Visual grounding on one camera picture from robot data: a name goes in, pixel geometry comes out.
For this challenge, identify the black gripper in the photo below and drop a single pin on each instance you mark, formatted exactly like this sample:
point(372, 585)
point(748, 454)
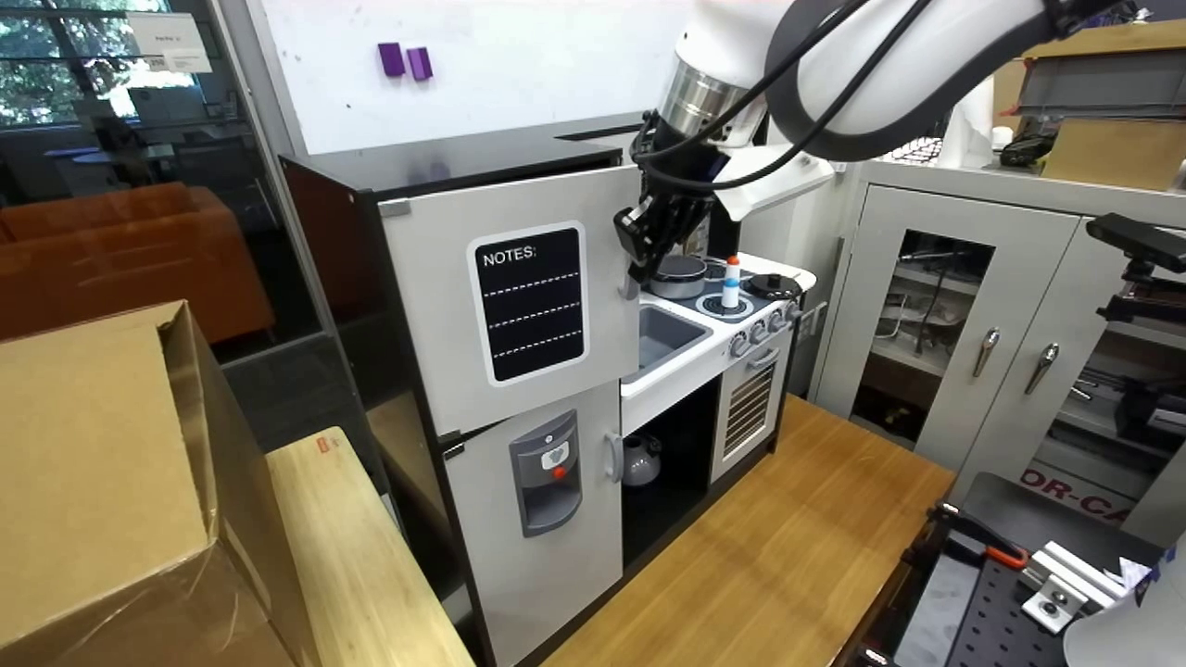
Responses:
point(674, 224)

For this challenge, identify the white notes cabinet door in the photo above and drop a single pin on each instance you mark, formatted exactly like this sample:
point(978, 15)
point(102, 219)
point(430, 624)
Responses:
point(430, 320)

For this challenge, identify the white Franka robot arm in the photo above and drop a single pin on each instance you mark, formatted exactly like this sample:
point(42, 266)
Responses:
point(891, 61)

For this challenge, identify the grey lidded toy pot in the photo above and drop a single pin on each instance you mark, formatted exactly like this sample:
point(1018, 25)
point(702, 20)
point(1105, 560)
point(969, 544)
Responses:
point(679, 281)

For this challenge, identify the grey plastic sink basin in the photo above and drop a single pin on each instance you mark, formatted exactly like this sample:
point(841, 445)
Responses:
point(669, 335)

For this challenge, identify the grey stove knob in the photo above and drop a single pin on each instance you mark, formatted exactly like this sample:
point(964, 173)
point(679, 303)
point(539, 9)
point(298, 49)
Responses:
point(738, 343)
point(753, 330)
point(774, 323)

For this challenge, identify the black lidded frying pan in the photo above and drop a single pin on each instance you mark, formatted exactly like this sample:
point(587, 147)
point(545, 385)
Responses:
point(774, 288)

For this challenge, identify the white grille oven door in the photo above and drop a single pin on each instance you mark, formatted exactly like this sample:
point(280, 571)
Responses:
point(748, 422)

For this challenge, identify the large framed whiteboard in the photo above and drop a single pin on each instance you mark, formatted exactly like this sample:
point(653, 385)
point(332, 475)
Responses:
point(533, 61)

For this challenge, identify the black white toy kitchen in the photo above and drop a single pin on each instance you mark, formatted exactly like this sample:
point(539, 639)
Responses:
point(359, 272)

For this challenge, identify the purple magnet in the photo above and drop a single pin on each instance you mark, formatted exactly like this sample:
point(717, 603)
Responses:
point(390, 58)
point(422, 63)

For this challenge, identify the grey metal storage cabinet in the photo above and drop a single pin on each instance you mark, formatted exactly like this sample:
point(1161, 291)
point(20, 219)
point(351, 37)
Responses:
point(949, 373)

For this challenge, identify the white dispenser fridge door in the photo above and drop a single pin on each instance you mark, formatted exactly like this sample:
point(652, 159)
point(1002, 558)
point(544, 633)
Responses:
point(495, 581)

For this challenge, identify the light wooden side table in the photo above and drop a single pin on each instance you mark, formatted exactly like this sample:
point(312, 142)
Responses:
point(359, 570)

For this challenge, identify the black orange bar clamp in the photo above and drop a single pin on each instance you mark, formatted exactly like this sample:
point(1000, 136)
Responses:
point(989, 551)

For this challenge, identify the black perforated mounting table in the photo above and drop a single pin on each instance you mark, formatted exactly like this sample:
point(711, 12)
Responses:
point(989, 617)

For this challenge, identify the large brown cardboard box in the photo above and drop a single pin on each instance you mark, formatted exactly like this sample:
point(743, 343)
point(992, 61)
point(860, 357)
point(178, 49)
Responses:
point(98, 496)

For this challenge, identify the small aluminium bracket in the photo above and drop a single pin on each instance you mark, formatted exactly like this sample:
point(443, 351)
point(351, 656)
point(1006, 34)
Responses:
point(1075, 586)

